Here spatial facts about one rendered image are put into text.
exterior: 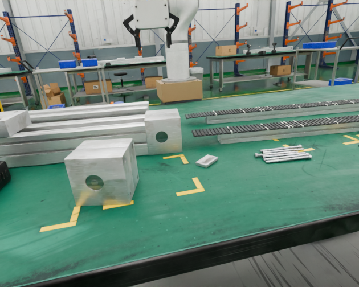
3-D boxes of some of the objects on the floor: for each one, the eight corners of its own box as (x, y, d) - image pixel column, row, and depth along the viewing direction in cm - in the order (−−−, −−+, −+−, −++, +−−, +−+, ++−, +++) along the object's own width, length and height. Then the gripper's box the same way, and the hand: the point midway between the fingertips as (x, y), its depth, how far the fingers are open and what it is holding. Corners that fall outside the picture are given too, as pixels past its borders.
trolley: (289, 95, 478) (295, 40, 440) (311, 93, 492) (319, 39, 454) (335, 106, 386) (347, 37, 348) (360, 102, 400) (375, 35, 362)
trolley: (109, 116, 418) (98, 54, 380) (115, 124, 371) (103, 54, 333) (43, 127, 380) (24, 60, 343) (40, 137, 333) (17, 60, 296)
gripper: (176, -18, 71) (178, 44, 81) (117, -16, 69) (126, 48, 79) (180, -18, 65) (183, 49, 75) (115, -16, 63) (126, 53, 72)
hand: (153, 45), depth 76 cm, fingers open, 8 cm apart
